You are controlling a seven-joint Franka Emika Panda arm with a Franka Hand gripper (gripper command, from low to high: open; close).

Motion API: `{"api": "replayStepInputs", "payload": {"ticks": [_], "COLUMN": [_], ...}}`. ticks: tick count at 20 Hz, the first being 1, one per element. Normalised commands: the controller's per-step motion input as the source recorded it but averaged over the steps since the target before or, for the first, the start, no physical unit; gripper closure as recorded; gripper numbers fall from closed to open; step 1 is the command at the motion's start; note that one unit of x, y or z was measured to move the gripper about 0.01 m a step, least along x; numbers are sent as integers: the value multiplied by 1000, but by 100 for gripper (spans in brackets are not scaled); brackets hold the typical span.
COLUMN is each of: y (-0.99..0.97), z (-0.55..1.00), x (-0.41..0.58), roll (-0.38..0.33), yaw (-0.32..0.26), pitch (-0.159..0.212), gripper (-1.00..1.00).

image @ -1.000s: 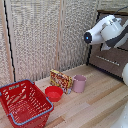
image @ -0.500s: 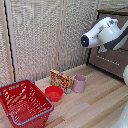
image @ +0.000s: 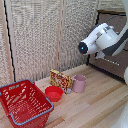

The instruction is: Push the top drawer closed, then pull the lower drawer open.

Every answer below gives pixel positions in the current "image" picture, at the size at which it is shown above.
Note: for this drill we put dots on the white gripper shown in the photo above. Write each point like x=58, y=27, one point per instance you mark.
x=100, y=55

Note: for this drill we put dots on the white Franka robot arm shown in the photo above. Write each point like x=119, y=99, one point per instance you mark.
x=103, y=38

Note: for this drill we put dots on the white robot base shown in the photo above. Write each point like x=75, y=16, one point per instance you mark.
x=122, y=120

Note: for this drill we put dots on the brown wooden drawer front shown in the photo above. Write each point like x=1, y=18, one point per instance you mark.
x=110, y=68
x=110, y=18

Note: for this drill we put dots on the brown wooden drawer cabinet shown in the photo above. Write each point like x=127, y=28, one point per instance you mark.
x=113, y=66

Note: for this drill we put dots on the pink plastic cup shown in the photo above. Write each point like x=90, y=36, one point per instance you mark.
x=79, y=85

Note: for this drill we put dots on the red yellow snack box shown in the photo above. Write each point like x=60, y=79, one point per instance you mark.
x=60, y=80

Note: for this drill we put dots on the red plastic bowl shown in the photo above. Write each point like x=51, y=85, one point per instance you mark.
x=53, y=93

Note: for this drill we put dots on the beige wicker folding screen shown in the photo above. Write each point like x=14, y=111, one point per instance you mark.
x=33, y=40

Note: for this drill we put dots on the red plastic shopping basket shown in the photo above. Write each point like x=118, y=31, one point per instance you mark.
x=25, y=105

